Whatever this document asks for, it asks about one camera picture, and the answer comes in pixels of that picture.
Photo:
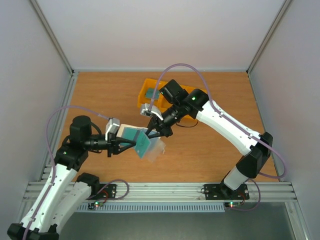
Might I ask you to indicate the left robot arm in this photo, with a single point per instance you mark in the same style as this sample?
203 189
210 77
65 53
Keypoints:
53 207

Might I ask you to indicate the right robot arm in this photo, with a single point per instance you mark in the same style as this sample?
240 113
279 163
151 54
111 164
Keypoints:
251 144

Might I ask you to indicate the yellow plastic bin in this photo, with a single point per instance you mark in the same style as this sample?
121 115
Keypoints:
148 82
165 99
187 117

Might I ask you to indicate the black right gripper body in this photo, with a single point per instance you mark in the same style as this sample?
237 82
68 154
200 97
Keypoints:
159 124

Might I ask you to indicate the aluminium front rail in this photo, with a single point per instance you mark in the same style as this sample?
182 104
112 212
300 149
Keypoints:
148 192

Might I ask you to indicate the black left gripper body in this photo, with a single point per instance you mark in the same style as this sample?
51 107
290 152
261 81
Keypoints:
112 144

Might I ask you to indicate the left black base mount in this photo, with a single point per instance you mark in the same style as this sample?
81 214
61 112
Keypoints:
109 192

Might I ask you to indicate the green card in bin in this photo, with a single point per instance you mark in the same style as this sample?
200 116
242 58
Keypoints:
149 93

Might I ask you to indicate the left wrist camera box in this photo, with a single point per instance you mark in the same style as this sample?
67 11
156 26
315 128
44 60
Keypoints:
112 126

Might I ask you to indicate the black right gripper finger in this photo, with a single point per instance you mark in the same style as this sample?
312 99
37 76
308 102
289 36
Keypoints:
151 125
154 134

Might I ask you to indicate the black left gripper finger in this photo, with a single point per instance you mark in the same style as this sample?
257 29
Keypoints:
124 146
121 140

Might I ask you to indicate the beige card holder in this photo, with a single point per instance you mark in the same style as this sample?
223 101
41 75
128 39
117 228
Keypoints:
156 148

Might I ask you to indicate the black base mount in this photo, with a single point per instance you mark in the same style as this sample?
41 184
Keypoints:
215 191
109 192

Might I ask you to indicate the grey slotted cable duct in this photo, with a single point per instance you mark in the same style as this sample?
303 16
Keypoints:
152 207

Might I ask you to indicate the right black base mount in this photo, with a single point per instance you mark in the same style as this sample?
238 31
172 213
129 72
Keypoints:
215 191

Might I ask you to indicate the teal green credit card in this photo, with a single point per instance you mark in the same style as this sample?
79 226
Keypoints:
142 143

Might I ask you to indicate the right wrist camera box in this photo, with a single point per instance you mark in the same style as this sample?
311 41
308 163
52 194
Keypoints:
152 112

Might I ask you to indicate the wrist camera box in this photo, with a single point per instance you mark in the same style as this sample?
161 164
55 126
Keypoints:
152 112
112 126

